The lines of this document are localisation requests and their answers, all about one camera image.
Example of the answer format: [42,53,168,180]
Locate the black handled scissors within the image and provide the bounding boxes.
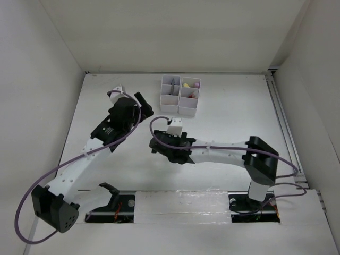
[169,78,176,96]

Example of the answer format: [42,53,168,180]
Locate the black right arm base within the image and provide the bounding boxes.
[228,191,281,223]

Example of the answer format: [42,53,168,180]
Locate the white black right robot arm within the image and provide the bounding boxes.
[149,130,279,209]

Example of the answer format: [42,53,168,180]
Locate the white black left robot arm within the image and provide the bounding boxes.
[31,89,154,233]

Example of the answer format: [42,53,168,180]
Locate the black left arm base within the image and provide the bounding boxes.
[84,183,136,224]

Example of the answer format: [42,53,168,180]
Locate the white left organizer box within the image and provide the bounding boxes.
[160,74,181,114]

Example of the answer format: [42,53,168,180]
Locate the white organizer box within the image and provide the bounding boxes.
[160,74,181,114]
[178,77,201,117]

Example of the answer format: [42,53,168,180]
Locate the white right organizer box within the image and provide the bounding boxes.
[178,77,201,117]

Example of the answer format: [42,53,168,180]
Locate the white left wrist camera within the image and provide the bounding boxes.
[107,84,125,105]

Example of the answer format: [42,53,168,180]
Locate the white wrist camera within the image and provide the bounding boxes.
[107,84,125,105]
[166,117,183,137]

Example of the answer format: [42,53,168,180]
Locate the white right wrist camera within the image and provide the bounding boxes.
[166,117,183,137]

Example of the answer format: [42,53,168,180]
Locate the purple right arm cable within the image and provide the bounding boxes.
[149,116,308,216]

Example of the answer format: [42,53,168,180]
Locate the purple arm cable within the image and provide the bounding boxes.
[14,90,143,244]
[149,116,308,216]

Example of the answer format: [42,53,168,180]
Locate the aluminium side rail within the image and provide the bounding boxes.
[265,69,309,189]

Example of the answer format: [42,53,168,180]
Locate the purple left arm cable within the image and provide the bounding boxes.
[14,90,143,244]

